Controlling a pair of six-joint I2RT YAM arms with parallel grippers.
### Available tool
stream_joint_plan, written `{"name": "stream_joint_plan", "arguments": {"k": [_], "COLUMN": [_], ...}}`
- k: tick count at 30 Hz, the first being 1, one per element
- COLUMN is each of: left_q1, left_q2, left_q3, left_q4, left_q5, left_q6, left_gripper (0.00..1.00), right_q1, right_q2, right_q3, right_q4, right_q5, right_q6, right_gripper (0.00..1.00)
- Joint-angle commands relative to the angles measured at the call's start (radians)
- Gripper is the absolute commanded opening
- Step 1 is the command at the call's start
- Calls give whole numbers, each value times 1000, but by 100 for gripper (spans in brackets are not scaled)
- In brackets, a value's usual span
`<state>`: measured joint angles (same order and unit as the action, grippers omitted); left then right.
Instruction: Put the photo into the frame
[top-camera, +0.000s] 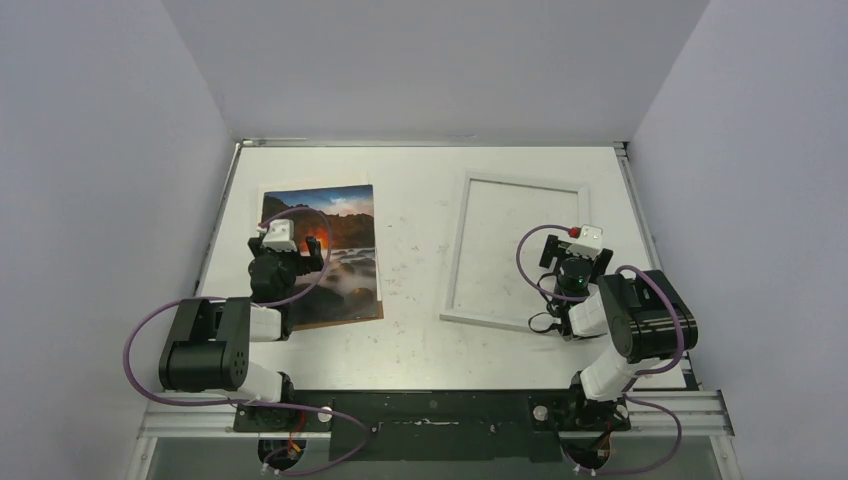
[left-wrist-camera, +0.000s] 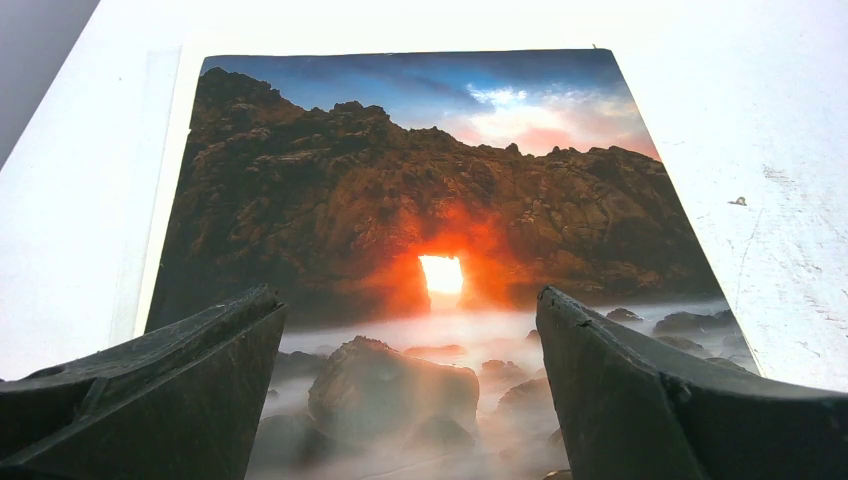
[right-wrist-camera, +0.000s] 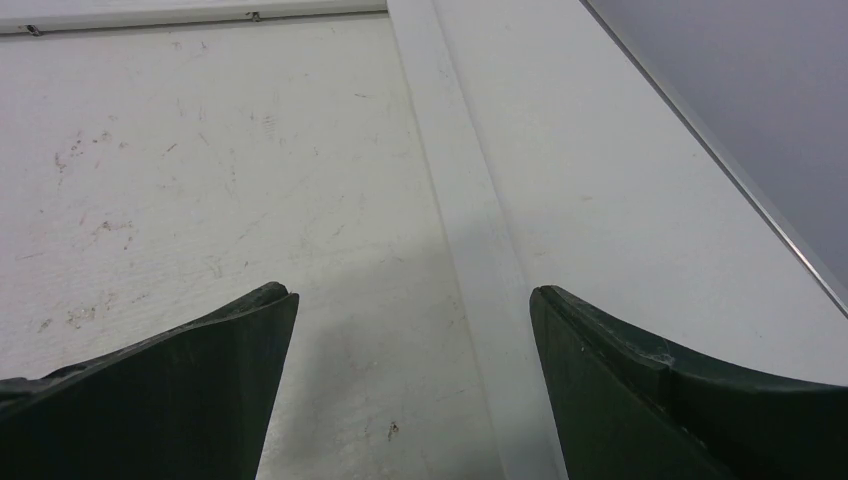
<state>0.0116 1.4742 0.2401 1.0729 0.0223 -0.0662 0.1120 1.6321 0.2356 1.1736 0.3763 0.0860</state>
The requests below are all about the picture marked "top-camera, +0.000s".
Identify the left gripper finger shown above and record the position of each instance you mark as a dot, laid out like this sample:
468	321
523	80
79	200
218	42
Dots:
313	261
255	245

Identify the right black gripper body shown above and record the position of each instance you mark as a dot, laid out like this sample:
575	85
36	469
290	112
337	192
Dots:
568	253

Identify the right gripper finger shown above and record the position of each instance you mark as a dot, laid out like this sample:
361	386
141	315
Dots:
602	262
551	252

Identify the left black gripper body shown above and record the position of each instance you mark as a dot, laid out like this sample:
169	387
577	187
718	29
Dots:
292	264

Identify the landscape photo print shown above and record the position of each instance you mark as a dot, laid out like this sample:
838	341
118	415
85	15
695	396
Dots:
350	282

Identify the brown cardboard backing board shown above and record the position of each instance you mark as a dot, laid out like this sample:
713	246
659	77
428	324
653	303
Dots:
311	321

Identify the white picture frame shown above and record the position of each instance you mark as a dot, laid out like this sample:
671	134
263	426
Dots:
490	275

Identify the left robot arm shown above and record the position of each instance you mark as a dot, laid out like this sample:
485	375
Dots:
207	348

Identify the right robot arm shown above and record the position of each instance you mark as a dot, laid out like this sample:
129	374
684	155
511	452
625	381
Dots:
646	322

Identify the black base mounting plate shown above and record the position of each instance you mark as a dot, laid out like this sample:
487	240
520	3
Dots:
441	425

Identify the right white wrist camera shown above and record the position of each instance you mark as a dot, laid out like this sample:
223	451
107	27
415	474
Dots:
585	242

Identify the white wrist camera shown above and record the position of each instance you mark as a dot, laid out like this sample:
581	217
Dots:
279	236
585	242

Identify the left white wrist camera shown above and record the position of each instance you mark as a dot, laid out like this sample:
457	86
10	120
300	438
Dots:
279	236

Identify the aluminium rail front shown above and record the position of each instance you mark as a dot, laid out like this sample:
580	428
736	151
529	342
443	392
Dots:
700	414

